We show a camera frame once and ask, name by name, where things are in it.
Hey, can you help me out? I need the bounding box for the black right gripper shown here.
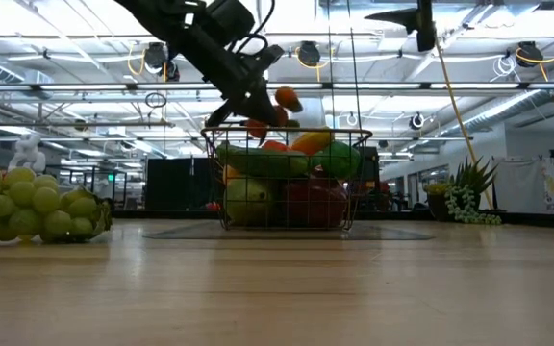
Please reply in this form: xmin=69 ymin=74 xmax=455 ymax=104
xmin=365 ymin=0 xmax=438 ymax=53

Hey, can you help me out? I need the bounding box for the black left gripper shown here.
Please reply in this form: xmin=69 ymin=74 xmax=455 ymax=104
xmin=207 ymin=52 xmax=279 ymax=129

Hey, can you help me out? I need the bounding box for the green cucumber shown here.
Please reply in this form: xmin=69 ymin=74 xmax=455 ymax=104
xmin=215 ymin=142 xmax=313 ymax=180

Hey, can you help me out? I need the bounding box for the yellow banana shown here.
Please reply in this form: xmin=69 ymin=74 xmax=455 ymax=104
xmin=290 ymin=129 xmax=337 ymax=156

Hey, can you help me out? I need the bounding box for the green pear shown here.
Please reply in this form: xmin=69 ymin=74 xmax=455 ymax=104
xmin=223 ymin=177 xmax=276 ymax=228

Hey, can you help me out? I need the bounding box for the green plastic lime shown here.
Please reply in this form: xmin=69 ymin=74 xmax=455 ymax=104
xmin=321 ymin=141 xmax=363 ymax=182

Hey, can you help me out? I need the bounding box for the dark red glossy fruit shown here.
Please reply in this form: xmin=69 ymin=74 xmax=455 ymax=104
xmin=281 ymin=173 xmax=350 ymax=230

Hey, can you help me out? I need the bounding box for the green grape bunch with leaf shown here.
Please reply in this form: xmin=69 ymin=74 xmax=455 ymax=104
xmin=0 ymin=160 xmax=113 ymax=244

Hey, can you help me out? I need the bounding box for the black partition panel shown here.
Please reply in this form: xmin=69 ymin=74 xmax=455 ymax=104
xmin=144 ymin=157 xmax=224 ymax=211

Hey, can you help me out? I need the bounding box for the black computer tower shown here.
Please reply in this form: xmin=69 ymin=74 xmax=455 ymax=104
xmin=359 ymin=145 xmax=381 ymax=181

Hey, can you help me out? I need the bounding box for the spiky green potted plant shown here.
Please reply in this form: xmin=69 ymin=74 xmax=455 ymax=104
xmin=448 ymin=156 xmax=499 ymax=198

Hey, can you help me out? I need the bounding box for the long ceiling light bar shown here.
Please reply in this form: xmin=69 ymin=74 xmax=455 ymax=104
xmin=0 ymin=82 xmax=554 ymax=91

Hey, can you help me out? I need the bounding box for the dark plant pot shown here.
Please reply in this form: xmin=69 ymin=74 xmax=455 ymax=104
xmin=423 ymin=182 xmax=456 ymax=222

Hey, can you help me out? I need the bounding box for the trailing pale green plant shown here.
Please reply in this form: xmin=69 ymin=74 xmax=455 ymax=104
xmin=443 ymin=185 xmax=503 ymax=226

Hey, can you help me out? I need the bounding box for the white hanging cloth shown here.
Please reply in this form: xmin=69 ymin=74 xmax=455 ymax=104
xmin=491 ymin=156 xmax=554 ymax=215

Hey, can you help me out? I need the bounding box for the white humanoid robot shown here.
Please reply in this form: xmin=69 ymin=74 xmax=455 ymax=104
xmin=7 ymin=133 xmax=47 ymax=175

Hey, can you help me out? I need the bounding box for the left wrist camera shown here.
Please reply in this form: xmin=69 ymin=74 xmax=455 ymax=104
xmin=256 ymin=44 xmax=286 ymax=66

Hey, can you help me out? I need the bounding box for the gold wire basket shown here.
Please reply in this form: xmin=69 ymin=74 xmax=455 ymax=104
xmin=200 ymin=127 xmax=373 ymax=232

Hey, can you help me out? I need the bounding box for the black hanging cable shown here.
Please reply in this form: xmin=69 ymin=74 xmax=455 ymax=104
xmin=327 ymin=0 xmax=361 ymax=131

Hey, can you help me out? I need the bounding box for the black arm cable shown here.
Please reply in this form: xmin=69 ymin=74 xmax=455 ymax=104
xmin=231 ymin=0 xmax=278 ymax=55

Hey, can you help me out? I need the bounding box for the black hanging cable ring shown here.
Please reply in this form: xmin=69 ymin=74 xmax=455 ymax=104
xmin=144 ymin=91 xmax=168 ymax=109

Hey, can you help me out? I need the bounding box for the yellow hanging cord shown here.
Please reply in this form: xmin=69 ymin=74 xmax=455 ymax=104
xmin=431 ymin=36 xmax=495 ymax=210

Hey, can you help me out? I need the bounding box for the black aluminium table frame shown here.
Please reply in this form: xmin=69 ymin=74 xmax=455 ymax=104
xmin=111 ymin=209 xmax=554 ymax=230

